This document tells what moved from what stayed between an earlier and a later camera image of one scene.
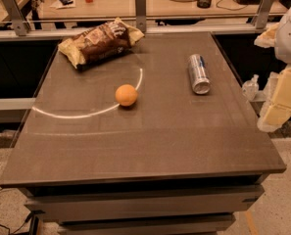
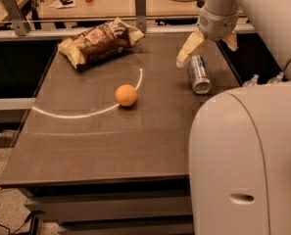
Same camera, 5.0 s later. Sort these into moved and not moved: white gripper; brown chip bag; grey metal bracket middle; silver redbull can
Moved: white gripper
Not moved: silver redbull can; grey metal bracket middle; brown chip bag
